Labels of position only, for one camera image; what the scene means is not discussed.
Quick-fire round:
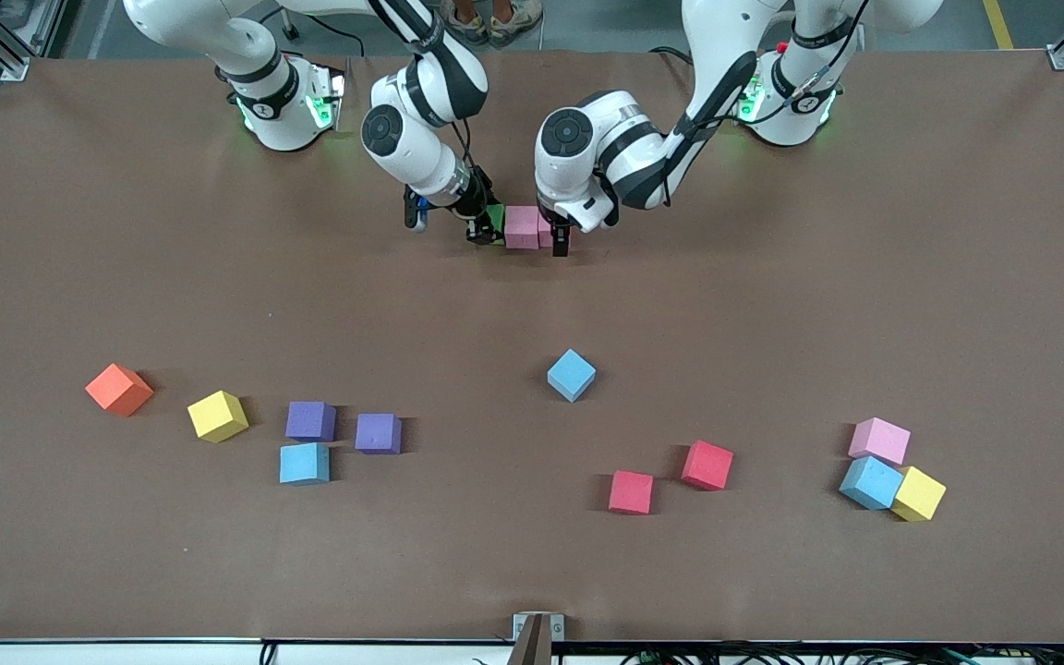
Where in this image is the metal clamp bracket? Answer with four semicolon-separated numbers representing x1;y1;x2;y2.
513;612;565;665

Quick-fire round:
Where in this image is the orange foam block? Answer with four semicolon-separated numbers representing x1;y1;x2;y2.
85;363;155;417

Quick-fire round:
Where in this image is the black right base cable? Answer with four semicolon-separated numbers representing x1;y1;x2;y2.
284;7;369;60

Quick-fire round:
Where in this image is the purple foam block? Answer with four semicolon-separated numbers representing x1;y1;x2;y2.
285;401;337;442
355;412;403;455

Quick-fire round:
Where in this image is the red foam block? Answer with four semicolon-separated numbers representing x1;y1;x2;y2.
609;470;655;515
681;440;734;491

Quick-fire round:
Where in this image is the brown paper table cover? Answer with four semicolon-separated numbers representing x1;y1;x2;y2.
0;48;1064;645

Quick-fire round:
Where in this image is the blue foam block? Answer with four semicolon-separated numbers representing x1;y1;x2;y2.
279;442;331;486
839;455;905;512
547;348;598;404

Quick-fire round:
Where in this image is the grey sneaker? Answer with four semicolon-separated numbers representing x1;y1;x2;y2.
489;0;544;49
444;0;491;47

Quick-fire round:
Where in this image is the yellow foam block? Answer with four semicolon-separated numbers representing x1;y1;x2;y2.
187;390;250;444
891;466;947;523

